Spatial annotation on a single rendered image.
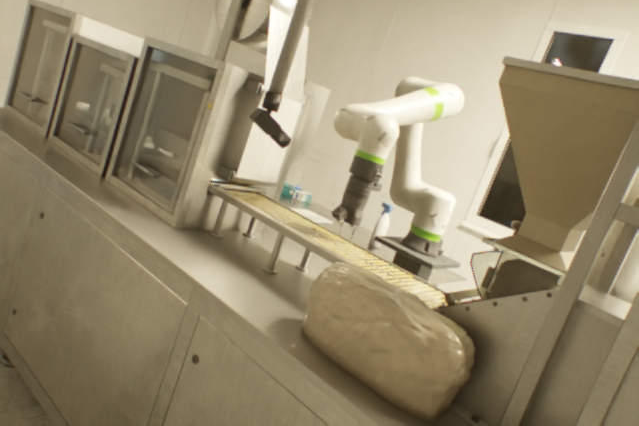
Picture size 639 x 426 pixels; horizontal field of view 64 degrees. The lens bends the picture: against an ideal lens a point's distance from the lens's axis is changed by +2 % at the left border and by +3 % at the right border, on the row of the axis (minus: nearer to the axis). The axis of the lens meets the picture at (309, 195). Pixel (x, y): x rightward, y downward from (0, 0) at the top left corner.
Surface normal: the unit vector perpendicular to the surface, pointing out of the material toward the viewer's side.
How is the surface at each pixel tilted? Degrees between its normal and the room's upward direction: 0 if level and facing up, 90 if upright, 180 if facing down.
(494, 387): 90
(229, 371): 90
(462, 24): 90
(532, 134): 114
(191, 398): 90
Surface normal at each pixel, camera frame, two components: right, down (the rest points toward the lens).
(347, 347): -0.66, -0.04
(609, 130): -0.69, 0.30
